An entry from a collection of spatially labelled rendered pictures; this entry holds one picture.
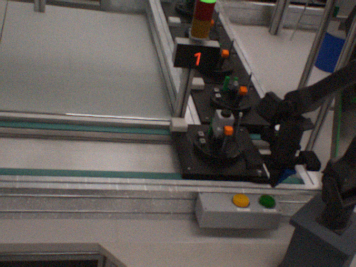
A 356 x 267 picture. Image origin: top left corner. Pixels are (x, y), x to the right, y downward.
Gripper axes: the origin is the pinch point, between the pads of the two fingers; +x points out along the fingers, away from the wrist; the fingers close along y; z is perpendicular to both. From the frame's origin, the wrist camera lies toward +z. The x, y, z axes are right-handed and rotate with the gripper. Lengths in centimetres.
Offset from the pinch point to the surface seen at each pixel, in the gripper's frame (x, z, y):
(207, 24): -25.3, 30.9, 16.5
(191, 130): 7.8, 29.7, 14.9
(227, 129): -2.7, 15.6, 9.3
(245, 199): 7.7, -0.5, 6.2
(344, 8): -9, 97, -57
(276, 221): 11.9, -3.5, -2.2
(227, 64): 6, 70, -6
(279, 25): 14, 128, -46
